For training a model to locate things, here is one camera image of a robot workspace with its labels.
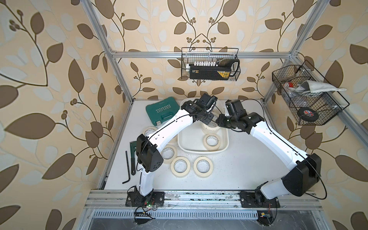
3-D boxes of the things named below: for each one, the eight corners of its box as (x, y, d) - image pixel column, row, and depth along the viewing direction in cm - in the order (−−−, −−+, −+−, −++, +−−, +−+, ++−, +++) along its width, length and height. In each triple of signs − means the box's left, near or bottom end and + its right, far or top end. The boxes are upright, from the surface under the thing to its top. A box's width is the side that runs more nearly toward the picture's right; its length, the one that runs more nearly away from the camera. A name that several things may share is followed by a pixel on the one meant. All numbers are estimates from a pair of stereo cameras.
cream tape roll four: (158, 155, 92) (157, 153, 90) (169, 144, 97) (168, 142, 95) (168, 165, 88) (167, 163, 86) (179, 153, 93) (179, 151, 91)
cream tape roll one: (193, 177, 84) (193, 175, 81) (193, 158, 91) (193, 156, 88) (213, 177, 84) (213, 175, 81) (211, 158, 91) (211, 156, 88)
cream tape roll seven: (170, 176, 84) (170, 174, 81) (172, 158, 91) (171, 156, 88) (190, 176, 84) (189, 174, 81) (189, 158, 91) (189, 156, 88)
